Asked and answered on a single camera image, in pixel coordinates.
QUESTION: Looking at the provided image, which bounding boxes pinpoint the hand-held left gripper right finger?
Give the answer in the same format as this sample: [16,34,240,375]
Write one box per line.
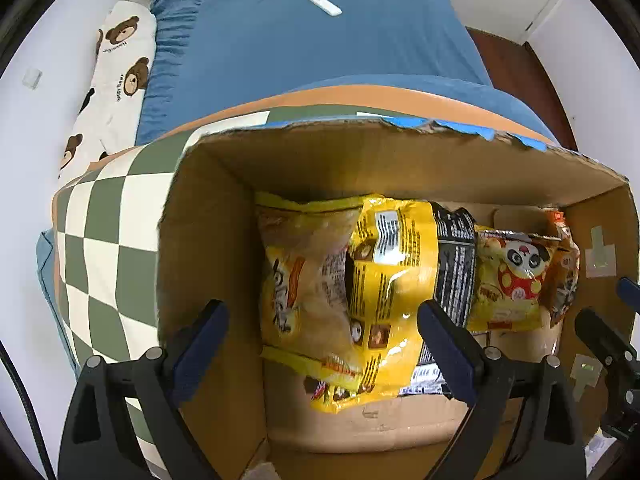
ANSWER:
[416,299,587,480]

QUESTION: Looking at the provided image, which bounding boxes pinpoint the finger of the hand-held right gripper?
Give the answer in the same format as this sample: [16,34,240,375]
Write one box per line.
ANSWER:
[574,307,636,368]
[616,276,640,307]

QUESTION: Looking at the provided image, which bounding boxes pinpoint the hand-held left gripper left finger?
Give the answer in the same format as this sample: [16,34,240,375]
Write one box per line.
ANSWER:
[59,299,231,480]

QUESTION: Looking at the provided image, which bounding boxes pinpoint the large yellow snack packet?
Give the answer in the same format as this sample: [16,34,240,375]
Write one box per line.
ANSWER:
[260,195,442,415]

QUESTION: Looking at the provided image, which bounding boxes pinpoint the brown cardboard box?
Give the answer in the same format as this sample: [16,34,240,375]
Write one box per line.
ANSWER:
[156,119,640,480]

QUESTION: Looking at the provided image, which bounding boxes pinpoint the black snack packet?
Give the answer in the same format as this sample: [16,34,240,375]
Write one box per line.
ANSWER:
[400,202,478,398]

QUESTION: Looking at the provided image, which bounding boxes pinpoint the yellow panda snack packet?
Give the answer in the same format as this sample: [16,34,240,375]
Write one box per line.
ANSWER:
[467,225,561,333]

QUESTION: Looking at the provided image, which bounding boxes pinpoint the pale yellow bread packet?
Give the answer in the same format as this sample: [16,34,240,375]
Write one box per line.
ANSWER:
[255,192,366,386]

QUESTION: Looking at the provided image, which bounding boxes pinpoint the green white checkered blanket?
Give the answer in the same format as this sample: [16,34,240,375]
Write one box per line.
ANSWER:
[52,85,558,480]

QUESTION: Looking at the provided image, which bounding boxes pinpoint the light blue sheet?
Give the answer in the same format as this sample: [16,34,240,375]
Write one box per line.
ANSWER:
[35,230,81,376]

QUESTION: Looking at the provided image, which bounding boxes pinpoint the bear print pillow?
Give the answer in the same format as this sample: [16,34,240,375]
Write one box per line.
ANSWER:
[57,0,158,181]

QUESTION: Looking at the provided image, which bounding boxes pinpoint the blue duvet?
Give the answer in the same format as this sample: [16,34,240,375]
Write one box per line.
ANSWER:
[135,0,558,146]

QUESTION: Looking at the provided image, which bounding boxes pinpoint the black cable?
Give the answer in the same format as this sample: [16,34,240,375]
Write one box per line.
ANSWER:
[0,340,56,480]

